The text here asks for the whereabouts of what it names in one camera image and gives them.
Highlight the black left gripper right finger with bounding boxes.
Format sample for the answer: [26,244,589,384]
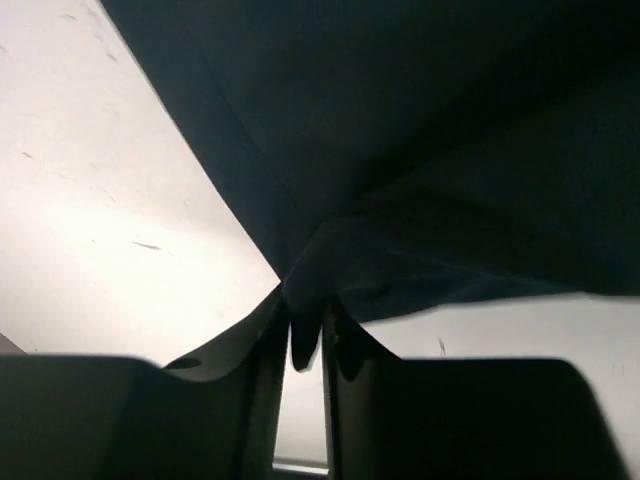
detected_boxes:
[322,302,630,479]

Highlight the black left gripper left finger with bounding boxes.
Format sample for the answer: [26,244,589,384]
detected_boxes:
[1,291,289,479]

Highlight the dark navy shorts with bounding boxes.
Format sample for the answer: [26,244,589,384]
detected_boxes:
[104,1,639,370]

